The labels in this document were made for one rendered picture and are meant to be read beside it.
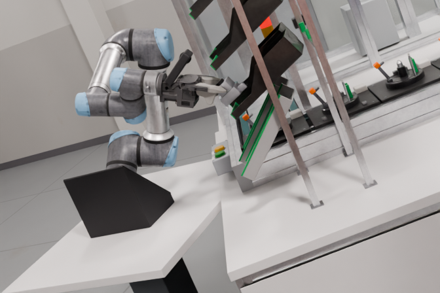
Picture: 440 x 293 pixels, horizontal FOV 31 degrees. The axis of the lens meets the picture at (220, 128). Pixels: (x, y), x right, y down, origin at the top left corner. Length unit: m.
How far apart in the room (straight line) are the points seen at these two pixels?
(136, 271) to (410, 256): 0.83
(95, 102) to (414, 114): 1.07
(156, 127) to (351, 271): 1.01
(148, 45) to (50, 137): 6.26
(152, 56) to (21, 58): 6.05
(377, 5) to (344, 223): 1.86
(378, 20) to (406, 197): 1.78
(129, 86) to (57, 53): 6.09
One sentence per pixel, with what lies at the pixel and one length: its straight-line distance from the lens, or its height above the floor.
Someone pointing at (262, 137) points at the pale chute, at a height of 1.11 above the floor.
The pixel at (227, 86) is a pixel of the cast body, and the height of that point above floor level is 1.29.
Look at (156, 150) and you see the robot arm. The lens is 2.95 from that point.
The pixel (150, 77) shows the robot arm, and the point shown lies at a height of 1.39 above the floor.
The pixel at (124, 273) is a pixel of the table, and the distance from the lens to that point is 2.54.
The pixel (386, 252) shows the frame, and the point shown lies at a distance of 2.27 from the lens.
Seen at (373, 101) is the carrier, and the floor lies 0.97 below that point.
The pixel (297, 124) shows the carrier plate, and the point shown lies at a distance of 2.87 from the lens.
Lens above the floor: 1.76
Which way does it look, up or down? 14 degrees down
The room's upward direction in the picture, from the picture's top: 23 degrees counter-clockwise
